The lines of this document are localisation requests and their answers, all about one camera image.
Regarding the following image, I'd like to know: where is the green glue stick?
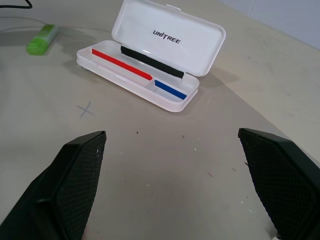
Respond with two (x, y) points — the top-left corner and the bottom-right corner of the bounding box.
(26, 24), (59, 56)

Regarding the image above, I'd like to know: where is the white plastic pencil case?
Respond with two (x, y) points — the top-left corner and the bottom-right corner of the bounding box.
(76, 0), (227, 113)

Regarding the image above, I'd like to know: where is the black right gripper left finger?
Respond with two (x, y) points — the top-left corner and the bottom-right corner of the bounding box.
(0, 130), (107, 240)

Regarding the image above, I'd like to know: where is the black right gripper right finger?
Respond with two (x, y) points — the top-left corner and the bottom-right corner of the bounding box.
(237, 128), (320, 240)

